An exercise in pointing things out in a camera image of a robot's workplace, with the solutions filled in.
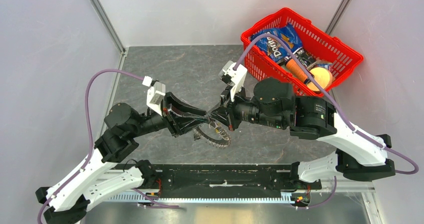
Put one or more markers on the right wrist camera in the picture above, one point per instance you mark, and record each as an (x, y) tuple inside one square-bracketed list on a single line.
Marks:
[(234, 78)]

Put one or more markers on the black snack packet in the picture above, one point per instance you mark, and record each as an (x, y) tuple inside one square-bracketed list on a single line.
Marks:
[(305, 58)]

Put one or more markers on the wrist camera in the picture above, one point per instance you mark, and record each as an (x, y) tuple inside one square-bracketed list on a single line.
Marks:
[(234, 78), (155, 94)]

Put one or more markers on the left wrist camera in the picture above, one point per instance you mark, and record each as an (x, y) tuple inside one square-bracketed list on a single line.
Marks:
[(155, 94)]

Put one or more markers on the red plastic basket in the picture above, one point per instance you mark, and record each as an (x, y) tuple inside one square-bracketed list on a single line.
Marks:
[(310, 45)]

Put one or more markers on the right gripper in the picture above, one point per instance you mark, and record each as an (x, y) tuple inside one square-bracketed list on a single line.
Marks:
[(226, 114)]

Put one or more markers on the slotted cable duct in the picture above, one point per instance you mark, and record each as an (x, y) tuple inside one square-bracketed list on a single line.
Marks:
[(134, 197)]

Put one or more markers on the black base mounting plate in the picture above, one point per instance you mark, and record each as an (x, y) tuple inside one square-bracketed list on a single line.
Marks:
[(225, 181)]

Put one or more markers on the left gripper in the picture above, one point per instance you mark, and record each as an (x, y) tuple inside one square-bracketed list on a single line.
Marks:
[(181, 124)]

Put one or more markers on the round yellow sponge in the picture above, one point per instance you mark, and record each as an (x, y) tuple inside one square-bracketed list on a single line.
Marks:
[(323, 77)]

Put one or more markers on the blue Doritos chip bag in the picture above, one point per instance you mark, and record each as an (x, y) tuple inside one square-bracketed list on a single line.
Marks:
[(273, 49)]

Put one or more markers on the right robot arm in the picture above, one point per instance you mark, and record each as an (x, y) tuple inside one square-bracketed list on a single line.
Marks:
[(274, 104)]

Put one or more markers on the orange cylindrical can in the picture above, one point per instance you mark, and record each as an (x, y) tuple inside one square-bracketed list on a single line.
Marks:
[(297, 71)]

